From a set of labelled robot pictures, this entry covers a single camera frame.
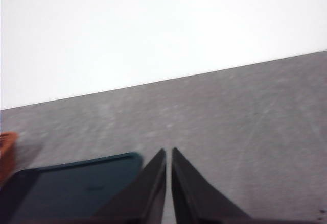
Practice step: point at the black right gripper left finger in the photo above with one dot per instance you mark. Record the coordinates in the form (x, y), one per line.
(143, 196)

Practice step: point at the dark teal rectangular tray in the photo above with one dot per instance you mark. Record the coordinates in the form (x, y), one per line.
(69, 185)

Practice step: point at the brown wicker basket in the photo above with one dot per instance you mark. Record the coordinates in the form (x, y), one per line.
(6, 147)

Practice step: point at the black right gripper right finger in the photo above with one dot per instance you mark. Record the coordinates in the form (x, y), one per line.
(194, 198)

